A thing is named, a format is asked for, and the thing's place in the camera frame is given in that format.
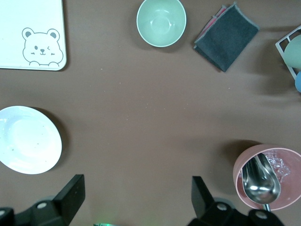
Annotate steel scoop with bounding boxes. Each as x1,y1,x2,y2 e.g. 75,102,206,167
241,154,282,211

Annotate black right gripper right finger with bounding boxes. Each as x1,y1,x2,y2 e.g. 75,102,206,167
190,175,246,226

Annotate cream bear print tray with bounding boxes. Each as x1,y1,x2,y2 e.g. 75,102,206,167
0,0,67,72

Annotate brown table cover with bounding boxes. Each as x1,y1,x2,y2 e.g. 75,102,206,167
0,0,301,226

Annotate white round plate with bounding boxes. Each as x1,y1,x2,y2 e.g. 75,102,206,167
0,105,63,175

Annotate pink folded cloth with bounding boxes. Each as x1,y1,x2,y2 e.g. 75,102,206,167
197,5,228,41

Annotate pink cup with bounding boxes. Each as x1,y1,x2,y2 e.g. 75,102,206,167
232,144,301,211

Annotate dark grey folded cloth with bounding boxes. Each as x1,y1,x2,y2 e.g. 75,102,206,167
194,1,260,72

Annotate blue cup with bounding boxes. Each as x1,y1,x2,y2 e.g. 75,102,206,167
294,70,301,93

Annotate pale green bowl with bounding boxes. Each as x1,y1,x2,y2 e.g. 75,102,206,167
136,0,187,48

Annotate white wire cup rack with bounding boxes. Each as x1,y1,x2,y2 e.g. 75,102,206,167
275,24,301,80

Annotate clear crumpled plastic film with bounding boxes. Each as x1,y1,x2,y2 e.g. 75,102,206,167
262,151,293,184

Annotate pale green cup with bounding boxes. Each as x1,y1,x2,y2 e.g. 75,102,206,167
283,34,301,71

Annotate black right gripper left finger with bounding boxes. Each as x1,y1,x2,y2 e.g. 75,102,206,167
14,174,86,226

